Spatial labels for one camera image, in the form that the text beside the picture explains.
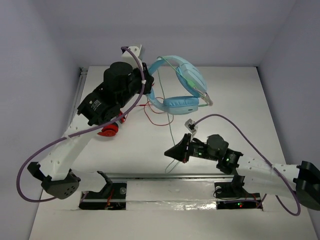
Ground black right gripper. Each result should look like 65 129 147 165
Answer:
164 133 219 164

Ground green headphone cable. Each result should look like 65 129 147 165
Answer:
156 56 215 174

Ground light blue headphones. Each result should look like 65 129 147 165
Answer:
145 55 208 116

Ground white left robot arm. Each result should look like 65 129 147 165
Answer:
27 61 154 200

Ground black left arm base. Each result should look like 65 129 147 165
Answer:
78 171 127 211

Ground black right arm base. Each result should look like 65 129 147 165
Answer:
212 176 265 210

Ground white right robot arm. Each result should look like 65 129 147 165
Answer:
164 133 320 211

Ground red and black headphones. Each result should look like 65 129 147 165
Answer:
97 114 129 137

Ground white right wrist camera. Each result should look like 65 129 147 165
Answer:
184 119 198 138

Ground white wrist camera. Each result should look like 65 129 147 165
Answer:
121 44 145 68
184 119 198 138

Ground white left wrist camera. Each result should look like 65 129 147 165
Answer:
121 44 145 68

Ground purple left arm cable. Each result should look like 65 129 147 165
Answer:
16 46 146 203

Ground red headphone cable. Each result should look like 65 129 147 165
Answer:
136 99 175 127

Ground aluminium rail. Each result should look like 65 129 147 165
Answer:
74 172 268 180

